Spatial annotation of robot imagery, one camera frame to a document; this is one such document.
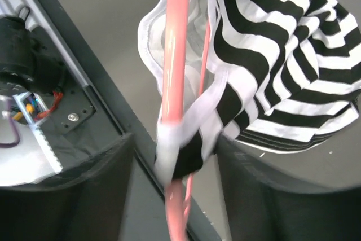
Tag grey slotted cable duct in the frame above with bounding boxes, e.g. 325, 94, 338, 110
13, 92, 63, 174

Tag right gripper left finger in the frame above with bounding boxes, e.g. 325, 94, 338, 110
1, 133, 134, 241

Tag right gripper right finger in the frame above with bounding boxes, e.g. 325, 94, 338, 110
217, 136, 360, 240

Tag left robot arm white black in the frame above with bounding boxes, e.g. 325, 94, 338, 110
1, 16, 67, 97

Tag pink hanger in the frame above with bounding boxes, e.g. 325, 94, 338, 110
155, 0, 193, 240

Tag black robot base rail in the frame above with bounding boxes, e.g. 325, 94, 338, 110
39, 0, 169, 240

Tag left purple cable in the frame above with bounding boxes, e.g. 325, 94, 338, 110
0, 102, 21, 149

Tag black white striped tank top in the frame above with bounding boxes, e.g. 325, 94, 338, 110
155, 0, 360, 185

